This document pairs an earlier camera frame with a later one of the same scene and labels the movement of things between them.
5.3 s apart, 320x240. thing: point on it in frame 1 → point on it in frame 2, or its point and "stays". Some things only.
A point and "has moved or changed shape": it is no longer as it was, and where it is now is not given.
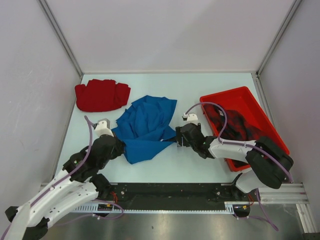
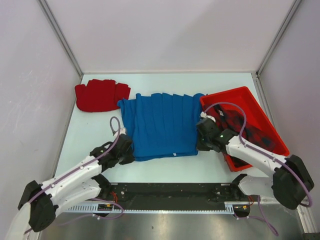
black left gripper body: x=117 y=151 → x=126 y=157
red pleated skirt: x=100 y=95 stays
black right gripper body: x=185 y=143 → x=203 y=142
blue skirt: x=143 y=127 has moved or changed shape
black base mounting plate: x=172 y=196 stays
